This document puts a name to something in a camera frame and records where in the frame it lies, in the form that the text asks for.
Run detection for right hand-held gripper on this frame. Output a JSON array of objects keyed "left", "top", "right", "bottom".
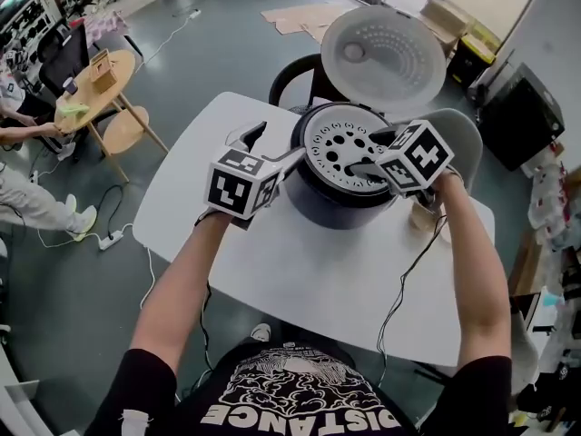
[{"left": 345, "top": 119, "right": 456, "bottom": 209}]

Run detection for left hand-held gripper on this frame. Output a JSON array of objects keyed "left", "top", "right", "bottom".
[{"left": 204, "top": 120, "right": 305, "bottom": 222}]

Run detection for white perforated steamer tray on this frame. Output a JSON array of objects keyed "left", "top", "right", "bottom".
[{"left": 302, "top": 105, "right": 392, "bottom": 191}]

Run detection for person's right forearm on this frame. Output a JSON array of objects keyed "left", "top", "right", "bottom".
[{"left": 434, "top": 170, "right": 513, "bottom": 371}]

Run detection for person's left forearm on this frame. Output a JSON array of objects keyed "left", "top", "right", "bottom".
[{"left": 128, "top": 209, "right": 235, "bottom": 374}]

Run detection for black round-back chair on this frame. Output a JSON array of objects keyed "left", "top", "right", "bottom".
[{"left": 267, "top": 52, "right": 346, "bottom": 108}]

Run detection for dark rice cooker white lid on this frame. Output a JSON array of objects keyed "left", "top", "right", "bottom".
[{"left": 283, "top": 5, "right": 448, "bottom": 231}]

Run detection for small brown bowl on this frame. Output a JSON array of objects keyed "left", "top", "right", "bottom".
[{"left": 408, "top": 200, "right": 439, "bottom": 233}]

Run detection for grey shell chair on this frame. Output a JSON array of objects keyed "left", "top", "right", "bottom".
[
  {"left": 389, "top": 106, "right": 485, "bottom": 194},
  {"left": 507, "top": 288, "right": 544, "bottom": 397}
]

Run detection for black bin yellow lid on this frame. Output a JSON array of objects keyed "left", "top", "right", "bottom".
[{"left": 447, "top": 20, "right": 504, "bottom": 91}]

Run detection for brown cardboard box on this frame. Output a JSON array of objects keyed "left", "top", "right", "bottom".
[
  {"left": 430, "top": 25, "right": 464, "bottom": 59},
  {"left": 419, "top": 0, "right": 471, "bottom": 31}
]

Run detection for flattened cardboard sheets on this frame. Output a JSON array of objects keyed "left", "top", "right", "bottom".
[{"left": 260, "top": 1, "right": 364, "bottom": 45}]

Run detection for black box appliance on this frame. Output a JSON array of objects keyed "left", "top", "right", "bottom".
[{"left": 476, "top": 61, "right": 567, "bottom": 173}]

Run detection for round wooden side table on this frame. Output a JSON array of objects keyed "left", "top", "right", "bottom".
[{"left": 53, "top": 48, "right": 170, "bottom": 183}]

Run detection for group of clear plastic jugs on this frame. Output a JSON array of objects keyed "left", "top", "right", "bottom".
[{"left": 526, "top": 152, "right": 577, "bottom": 253}]

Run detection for white power strip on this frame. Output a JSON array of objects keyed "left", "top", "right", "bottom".
[{"left": 98, "top": 230, "right": 124, "bottom": 250}]

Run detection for small wooden box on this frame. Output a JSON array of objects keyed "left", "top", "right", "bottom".
[{"left": 89, "top": 47, "right": 118, "bottom": 94}]

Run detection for yellow-green cloth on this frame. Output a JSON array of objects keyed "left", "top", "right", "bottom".
[{"left": 56, "top": 100, "right": 92, "bottom": 120}]

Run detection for pink checkered cloth table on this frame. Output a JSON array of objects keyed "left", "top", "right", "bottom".
[{"left": 83, "top": 9, "right": 145, "bottom": 61}]

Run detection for black office chair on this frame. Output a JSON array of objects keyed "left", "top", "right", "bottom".
[{"left": 37, "top": 24, "right": 92, "bottom": 102}]

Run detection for person's black printed t-shirt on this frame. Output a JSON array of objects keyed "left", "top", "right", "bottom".
[{"left": 84, "top": 341, "right": 514, "bottom": 436}]

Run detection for white display shelf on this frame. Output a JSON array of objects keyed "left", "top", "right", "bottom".
[{"left": 0, "top": 0, "right": 64, "bottom": 52}]

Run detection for thin black cable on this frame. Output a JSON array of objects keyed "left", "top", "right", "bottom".
[
  {"left": 174, "top": 279, "right": 214, "bottom": 401},
  {"left": 375, "top": 211, "right": 450, "bottom": 381}
]

